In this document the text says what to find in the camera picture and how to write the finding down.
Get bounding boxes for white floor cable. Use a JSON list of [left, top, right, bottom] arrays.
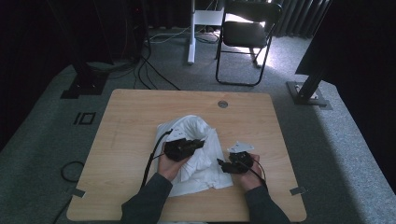
[[148, 26, 191, 45]]

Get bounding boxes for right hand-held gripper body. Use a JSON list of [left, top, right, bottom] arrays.
[[227, 141, 255, 174]]

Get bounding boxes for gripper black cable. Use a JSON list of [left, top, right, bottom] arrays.
[[140, 129, 174, 189], [246, 158, 269, 191]]

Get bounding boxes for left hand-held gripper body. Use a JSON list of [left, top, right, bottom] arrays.
[[163, 129, 194, 161]]

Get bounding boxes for coiled black cable loop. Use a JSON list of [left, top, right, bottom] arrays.
[[60, 161, 86, 183]]

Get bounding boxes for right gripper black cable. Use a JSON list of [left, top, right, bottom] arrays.
[[246, 158, 269, 191]]

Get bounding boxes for dark pleated curtain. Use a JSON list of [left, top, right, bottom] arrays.
[[274, 0, 332, 39]]

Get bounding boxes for black floor cables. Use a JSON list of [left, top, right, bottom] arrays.
[[133, 54, 181, 91]]

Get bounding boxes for black stand with grey base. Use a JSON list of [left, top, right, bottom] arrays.
[[286, 0, 333, 110]]

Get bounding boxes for white desk leg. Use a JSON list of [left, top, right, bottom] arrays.
[[187, 0, 225, 65]]

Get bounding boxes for person's left hand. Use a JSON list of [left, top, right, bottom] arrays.
[[157, 151, 191, 182]]

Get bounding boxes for person's right hand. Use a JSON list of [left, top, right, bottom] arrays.
[[233, 153, 264, 192]]

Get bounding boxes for black stand with square base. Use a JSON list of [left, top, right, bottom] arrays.
[[46, 0, 110, 100]]

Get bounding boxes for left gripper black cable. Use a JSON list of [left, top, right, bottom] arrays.
[[140, 129, 174, 189]]

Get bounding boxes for black folding chair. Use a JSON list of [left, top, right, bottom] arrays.
[[215, 1, 284, 87]]

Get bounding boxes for white skirt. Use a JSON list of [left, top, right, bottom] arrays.
[[154, 115, 234, 198]]

